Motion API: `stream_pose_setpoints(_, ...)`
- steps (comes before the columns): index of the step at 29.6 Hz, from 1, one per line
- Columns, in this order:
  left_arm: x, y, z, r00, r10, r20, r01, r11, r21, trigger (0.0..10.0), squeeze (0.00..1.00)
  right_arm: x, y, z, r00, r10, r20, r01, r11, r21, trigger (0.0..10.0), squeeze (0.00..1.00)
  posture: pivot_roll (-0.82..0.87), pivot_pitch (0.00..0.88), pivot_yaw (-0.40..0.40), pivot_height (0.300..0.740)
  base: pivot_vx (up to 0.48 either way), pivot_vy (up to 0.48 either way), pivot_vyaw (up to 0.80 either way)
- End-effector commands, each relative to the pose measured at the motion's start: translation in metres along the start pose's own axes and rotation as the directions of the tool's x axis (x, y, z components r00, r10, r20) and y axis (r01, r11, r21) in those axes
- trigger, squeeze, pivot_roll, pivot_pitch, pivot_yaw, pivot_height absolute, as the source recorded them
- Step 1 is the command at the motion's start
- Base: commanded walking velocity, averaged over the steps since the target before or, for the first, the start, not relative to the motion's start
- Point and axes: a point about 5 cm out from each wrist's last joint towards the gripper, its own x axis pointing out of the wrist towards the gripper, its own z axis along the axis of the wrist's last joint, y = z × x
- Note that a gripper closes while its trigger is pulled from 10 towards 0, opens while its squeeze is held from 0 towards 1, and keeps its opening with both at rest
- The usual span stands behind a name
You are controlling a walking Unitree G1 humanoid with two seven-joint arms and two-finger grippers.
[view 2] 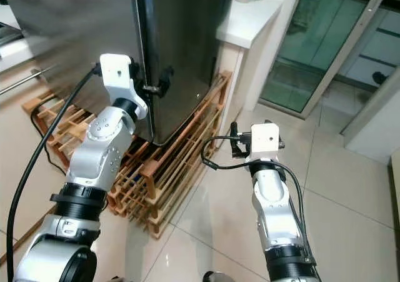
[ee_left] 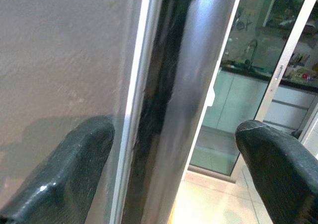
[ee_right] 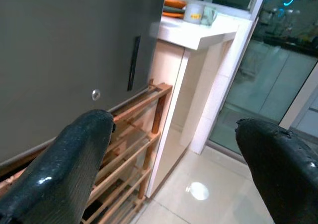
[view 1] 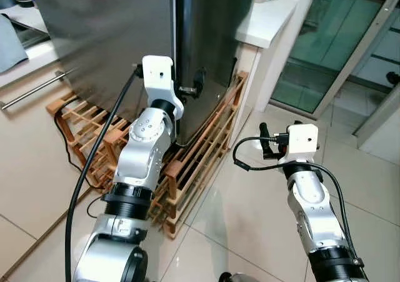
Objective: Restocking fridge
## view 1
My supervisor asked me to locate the white kitchen counter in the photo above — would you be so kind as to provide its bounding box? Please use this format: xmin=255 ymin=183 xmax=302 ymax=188
xmin=234 ymin=0 xmax=321 ymax=115

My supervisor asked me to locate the wooden wine rack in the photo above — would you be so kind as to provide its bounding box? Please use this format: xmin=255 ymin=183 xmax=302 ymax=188
xmin=45 ymin=71 xmax=251 ymax=241

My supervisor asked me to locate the aluminium framed glass sliding door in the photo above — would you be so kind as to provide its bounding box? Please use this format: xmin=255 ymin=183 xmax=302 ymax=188
xmin=269 ymin=0 xmax=400 ymax=139

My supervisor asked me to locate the black glass hob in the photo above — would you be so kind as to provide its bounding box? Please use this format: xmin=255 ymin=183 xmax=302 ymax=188
xmin=15 ymin=22 xmax=52 ymax=49

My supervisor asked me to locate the grey cloth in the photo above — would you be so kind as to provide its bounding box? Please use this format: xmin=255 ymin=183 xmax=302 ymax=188
xmin=0 ymin=13 xmax=29 ymax=74

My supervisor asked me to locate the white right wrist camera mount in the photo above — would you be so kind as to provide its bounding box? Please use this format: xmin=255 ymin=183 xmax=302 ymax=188
xmin=284 ymin=124 xmax=320 ymax=164

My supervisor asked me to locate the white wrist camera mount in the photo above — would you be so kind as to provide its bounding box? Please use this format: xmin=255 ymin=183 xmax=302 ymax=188
xmin=284 ymin=124 xmax=320 ymax=164
xmin=142 ymin=55 xmax=186 ymax=121

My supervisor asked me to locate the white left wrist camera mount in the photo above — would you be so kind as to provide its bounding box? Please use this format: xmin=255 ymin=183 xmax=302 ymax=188
xmin=142 ymin=55 xmax=186 ymax=121

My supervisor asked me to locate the black power cord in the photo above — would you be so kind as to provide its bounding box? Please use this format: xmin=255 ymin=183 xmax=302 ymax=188
xmin=53 ymin=104 xmax=108 ymax=193

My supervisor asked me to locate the steel bar drawer handle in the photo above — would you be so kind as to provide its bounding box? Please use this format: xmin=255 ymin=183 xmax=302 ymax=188
xmin=0 ymin=69 xmax=71 ymax=111

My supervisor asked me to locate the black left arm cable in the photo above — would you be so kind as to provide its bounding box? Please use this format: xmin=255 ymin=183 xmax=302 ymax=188
xmin=64 ymin=63 xmax=142 ymax=282

